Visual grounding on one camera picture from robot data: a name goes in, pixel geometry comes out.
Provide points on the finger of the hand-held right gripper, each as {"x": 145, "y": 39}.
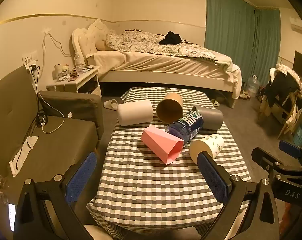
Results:
{"x": 290, "y": 147}
{"x": 263, "y": 156}

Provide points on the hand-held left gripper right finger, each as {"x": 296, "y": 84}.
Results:
{"x": 212, "y": 177}

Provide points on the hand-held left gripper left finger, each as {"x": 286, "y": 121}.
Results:
{"x": 83, "y": 177}

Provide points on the white floral print cup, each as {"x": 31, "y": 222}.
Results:
{"x": 212, "y": 143}

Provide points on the grey cup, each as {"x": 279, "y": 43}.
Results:
{"x": 212, "y": 117}

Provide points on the pink angular cup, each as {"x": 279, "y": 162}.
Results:
{"x": 161, "y": 142}

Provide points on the brown cup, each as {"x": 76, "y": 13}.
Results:
{"x": 169, "y": 111}

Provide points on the plain white cup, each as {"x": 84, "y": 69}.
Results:
{"x": 134, "y": 112}

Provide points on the blue plastic basket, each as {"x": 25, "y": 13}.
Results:
{"x": 300, "y": 136}

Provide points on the wooden chair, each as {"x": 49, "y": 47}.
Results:
{"x": 291, "y": 115}

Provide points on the grey sofa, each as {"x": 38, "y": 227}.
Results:
{"x": 53, "y": 155}

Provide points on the blue label water bottle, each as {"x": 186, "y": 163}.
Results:
{"x": 187, "y": 126}

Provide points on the black jacket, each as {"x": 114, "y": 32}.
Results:
{"x": 282, "y": 86}

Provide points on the checkered tablecloth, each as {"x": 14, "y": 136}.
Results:
{"x": 146, "y": 190}

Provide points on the pair of light shoes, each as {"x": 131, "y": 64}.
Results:
{"x": 245, "y": 94}

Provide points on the large clear water jug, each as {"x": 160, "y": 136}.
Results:
{"x": 253, "y": 85}

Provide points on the beige slipper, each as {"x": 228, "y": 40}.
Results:
{"x": 215, "y": 102}
{"x": 111, "y": 104}

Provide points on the grey sofa cushion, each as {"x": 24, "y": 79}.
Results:
{"x": 76, "y": 105}

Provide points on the plaid cloth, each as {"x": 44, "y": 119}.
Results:
{"x": 285, "y": 68}

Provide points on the smartphone with lit screen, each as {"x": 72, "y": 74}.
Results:
{"x": 11, "y": 216}

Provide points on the white nightstand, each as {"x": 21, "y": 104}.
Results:
{"x": 83, "y": 82}

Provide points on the narrow green curtain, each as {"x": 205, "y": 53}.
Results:
{"x": 266, "y": 45}

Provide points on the white jar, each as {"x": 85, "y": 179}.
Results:
{"x": 57, "y": 69}

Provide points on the clear plastic bottle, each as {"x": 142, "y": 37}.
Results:
{"x": 78, "y": 61}

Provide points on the black charger plug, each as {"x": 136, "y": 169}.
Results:
{"x": 33, "y": 68}

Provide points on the bed with beige sheet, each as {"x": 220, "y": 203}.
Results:
{"x": 166, "y": 66}

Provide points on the white air conditioner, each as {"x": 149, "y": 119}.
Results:
{"x": 298, "y": 25}

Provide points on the beige pillow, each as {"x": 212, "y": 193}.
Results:
{"x": 101, "y": 45}

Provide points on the white tufted headboard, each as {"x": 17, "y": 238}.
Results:
{"x": 84, "y": 40}

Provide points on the wide green curtain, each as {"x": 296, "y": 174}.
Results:
{"x": 228, "y": 20}

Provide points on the black clothing bundle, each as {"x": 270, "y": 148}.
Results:
{"x": 171, "y": 38}

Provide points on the floral patterned duvet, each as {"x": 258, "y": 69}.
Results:
{"x": 141, "y": 42}

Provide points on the white wall socket panel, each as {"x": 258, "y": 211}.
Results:
{"x": 29, "y": 57}

